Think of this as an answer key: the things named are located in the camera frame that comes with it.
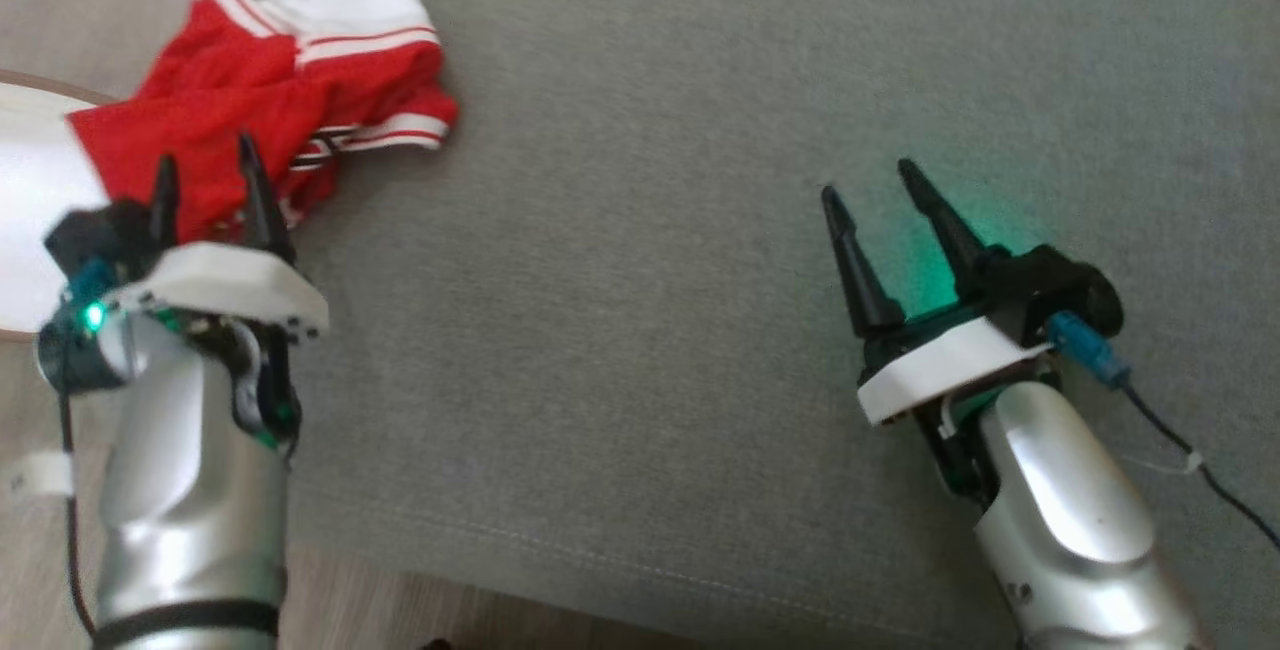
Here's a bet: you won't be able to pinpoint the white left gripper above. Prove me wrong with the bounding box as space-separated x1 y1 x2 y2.
112 132 331 344

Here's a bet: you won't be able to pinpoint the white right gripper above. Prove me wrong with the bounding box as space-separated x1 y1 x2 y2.
821 158 1057 429

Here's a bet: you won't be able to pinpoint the red garment striped white cuffs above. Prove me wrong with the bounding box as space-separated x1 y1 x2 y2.
66 0 460 243

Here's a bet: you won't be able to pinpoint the white basket brown rim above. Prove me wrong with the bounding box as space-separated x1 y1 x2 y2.
0 72 116 343

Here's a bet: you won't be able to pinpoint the grey sofa seat cushion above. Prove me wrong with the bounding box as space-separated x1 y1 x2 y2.
215 0 1280 650

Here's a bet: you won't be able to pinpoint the right black cable teal plug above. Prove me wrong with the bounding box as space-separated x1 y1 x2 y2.
1046 310 1280 553

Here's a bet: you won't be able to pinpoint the black cable teal plug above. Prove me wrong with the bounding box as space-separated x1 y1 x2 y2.
1046 310 1280 553
55 258 119 639

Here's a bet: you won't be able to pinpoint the left black cable teal plug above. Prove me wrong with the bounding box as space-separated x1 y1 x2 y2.
55 258 119 639

